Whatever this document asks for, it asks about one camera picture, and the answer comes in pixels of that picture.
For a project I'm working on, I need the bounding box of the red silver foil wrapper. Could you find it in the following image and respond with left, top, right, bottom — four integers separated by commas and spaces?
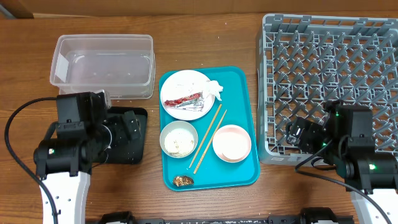
163, 92, 205, 111

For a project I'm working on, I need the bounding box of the white tissue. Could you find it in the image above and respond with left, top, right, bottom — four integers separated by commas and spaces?
202, 80, 223, 101

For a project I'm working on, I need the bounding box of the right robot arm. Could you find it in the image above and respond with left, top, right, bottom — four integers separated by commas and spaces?
285, 100, 397, 223

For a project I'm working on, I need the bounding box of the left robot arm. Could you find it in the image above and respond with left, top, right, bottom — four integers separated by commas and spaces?
34, 91, 147, 223

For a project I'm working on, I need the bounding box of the grey dishwasher rack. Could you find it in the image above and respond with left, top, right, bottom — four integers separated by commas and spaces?
256, 14, 397, 166

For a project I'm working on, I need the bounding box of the black tray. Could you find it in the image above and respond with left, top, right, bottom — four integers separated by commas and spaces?
94, 107, 147, 164

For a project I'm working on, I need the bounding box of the grey bowl with rice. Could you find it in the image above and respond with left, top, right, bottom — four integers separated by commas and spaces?
159, 121, 198, 159

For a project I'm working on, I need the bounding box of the pink bowl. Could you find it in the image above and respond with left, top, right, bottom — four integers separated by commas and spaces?
212, 124, 252, 163

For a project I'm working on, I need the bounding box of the clear plastic bin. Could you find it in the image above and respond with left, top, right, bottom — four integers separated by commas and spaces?
49, 34, 155, 100

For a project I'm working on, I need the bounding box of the teal plastic tray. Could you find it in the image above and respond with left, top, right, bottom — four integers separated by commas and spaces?
159, 67, 260, 192

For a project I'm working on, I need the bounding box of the large white plate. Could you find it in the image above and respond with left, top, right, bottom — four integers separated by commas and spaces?
160, 70, 215, 121

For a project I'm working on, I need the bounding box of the black rail at table edge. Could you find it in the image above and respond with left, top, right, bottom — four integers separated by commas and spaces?
85, 207, 354, 224

